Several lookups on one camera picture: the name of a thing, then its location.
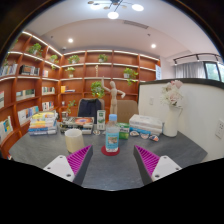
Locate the clear blue-capped water bottle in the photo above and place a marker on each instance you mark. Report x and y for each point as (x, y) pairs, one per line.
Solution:
(112, 138)

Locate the flat round red coaster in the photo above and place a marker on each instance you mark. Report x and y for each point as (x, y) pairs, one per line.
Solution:
(110, 153)

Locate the green white box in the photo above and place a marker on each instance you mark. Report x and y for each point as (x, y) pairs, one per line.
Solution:
(124, 131)

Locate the wooden shelf unit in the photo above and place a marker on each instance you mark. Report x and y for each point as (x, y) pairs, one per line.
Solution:
(80, 88)

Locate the wooden artist mannequin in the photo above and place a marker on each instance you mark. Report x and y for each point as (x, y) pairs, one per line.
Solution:
(113, 98)

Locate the grey curtain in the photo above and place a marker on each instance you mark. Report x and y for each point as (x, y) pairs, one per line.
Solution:
(190, 70)

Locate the dark office chair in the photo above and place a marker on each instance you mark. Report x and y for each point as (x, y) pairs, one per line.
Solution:
(89, 107)

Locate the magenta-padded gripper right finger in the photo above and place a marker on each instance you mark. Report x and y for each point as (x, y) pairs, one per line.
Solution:
(165, 166)

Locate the white wall switch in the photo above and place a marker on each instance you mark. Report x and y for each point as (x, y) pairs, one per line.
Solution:
(151, 101)

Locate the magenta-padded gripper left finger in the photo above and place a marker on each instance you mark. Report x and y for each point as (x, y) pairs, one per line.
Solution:
(58, 166)

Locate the ceiling air vent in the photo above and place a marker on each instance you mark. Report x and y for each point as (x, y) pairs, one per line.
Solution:
(135, 24)

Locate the colourful book stack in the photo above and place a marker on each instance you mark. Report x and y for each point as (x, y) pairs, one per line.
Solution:
(42, 123)

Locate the tall green white carton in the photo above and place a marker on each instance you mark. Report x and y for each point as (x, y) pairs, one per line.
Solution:
(101, 120)

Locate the white wall socket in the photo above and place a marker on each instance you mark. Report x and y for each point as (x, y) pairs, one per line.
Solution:
(220, 129)

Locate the recessed ceiling spotlight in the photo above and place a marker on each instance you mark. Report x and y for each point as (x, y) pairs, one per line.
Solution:
(70, 40)
(153, 46)

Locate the white book stack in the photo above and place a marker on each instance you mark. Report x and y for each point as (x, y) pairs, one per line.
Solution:
(145, 123)

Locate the window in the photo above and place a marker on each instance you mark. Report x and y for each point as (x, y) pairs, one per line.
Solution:
(213, 71)

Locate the white vase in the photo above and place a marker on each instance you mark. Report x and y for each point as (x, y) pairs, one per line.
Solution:
(171, 123)

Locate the branched ceiling lamp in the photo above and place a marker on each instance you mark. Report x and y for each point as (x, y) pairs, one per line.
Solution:
(113, 15)

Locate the small painted ornament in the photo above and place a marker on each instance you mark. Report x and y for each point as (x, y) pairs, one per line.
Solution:
(97, 132)
(144, 136)
(154, 137)

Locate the beige chair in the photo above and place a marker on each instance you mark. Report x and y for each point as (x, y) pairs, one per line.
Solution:
(128, 110)

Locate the cream cup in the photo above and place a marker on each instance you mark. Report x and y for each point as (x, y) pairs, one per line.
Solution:
(74, 141)

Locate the black track light rail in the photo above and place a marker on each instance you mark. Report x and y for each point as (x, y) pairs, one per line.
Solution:
(198, 56)

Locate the pink white flower bouquet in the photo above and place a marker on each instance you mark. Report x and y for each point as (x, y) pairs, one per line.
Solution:
(171, 95)

